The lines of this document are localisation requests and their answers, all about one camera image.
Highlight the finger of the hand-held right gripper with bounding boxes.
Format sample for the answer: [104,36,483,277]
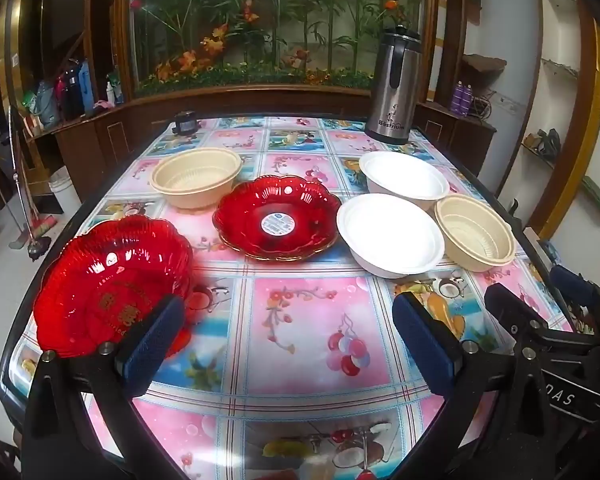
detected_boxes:
[484,282,548,358]
[550,264,600,341]

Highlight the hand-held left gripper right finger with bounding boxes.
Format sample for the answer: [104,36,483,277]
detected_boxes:
[391,291,527,480]

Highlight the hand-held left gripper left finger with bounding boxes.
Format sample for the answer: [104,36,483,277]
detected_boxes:
[20,295,187,480]

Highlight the beige ribbed plastic bowl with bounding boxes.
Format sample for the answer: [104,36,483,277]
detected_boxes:
[434,195,517,273]
[151,147,244,210]

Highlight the red plate with gold print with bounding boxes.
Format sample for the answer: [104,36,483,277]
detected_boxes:
[32,216,196,359]

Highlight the white foam bowl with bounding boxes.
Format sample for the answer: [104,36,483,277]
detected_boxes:
[336,192,447,279]
[358,152,451,213]

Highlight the red plate with gold rim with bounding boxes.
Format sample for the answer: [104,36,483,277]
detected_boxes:
[212,175,342,262]

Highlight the printed fruit tablecloth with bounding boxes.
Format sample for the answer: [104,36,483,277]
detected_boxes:
[10,115,581,480]

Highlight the pair of dark shoes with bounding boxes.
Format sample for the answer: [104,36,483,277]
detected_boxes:
[522,127,563,163]

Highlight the colourful bristle broom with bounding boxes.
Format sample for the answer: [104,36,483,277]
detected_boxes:
[10,130,58,251]

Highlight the white plastic bucket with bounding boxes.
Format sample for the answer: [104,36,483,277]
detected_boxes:
[47,166,83,216]

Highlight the small black round object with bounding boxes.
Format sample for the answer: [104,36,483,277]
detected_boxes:
[172,110,201,136]

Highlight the dark wooden cabinet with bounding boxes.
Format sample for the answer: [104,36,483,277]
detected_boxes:
[25,82,497,181]

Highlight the stainless steel thermos jug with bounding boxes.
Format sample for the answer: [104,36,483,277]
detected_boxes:
[364,26,423,146]

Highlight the grey bag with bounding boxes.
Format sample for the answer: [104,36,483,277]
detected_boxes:
[32,80,61,128]

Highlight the glass display with artificial flowers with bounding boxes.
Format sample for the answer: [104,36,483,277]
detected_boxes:
[115,0,438,98]

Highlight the metal handled mop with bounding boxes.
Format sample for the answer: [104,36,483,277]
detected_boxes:
[6,105,51,261]

